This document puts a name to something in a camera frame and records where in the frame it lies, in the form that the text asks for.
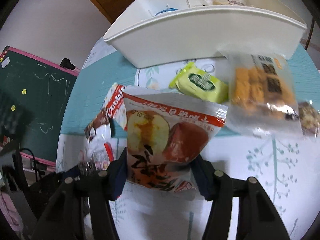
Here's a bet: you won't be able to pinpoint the white plastic storage bin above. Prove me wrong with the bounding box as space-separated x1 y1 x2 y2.
104 0 307 68

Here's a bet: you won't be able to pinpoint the blue snack packet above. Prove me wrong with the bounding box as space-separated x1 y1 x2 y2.
155 8 178 16

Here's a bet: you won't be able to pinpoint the sweet potato snack bag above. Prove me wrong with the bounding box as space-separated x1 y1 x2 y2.
123 86 228 199

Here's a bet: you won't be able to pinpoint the clear bag orange biscuits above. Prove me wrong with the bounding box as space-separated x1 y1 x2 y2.
222 50 303 138

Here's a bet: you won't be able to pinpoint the green chalkboard pink frame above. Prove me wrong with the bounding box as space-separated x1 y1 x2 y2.
1 46 79 162

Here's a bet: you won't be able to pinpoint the green snack packet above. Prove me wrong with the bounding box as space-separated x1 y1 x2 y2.
169 62 229 103

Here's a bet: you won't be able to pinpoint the red white cookies packet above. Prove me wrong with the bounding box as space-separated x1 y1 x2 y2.
84 83 127 170

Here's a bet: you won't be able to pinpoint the dark nut snack packet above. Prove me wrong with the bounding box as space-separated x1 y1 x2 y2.
298 100 319 138

